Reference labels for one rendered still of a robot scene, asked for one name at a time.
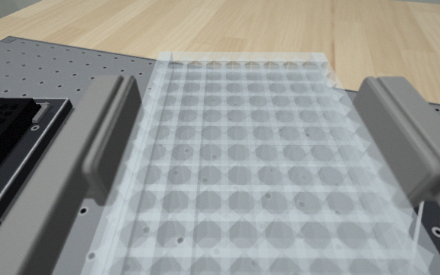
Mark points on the clear well plate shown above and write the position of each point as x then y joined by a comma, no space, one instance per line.
234,149

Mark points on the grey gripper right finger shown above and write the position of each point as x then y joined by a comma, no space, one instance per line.
406,130

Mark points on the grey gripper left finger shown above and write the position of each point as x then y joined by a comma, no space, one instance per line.
82,163

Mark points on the grey perforated base plate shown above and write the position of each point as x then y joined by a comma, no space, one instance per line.
39,69

